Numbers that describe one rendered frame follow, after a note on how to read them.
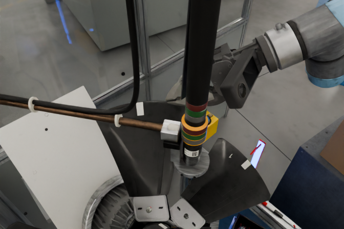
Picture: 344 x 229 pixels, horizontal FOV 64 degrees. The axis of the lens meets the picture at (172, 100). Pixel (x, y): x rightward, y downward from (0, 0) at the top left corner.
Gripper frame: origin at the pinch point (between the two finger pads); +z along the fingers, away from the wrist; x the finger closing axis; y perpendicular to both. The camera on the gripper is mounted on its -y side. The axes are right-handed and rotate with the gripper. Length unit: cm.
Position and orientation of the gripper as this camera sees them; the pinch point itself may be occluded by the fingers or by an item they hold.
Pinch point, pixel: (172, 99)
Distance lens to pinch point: 53.6
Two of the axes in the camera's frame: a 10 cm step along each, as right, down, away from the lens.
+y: 0.7, -4.8, 8.7
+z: -8.8, 3.8, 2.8
